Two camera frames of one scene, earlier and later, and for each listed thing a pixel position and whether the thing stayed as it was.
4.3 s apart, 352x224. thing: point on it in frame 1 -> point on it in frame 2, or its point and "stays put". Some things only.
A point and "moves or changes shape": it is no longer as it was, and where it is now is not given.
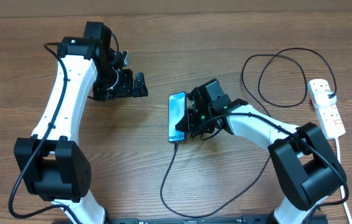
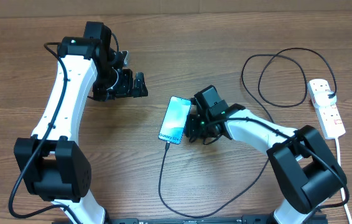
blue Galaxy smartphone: (176, 109) moves or changes shape
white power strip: (329, 121) stays put
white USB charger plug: (322, 98) stays put
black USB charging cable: (316, 209) -> (277, 55)
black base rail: (246, 219) stays put
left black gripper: (126, 88) stays put
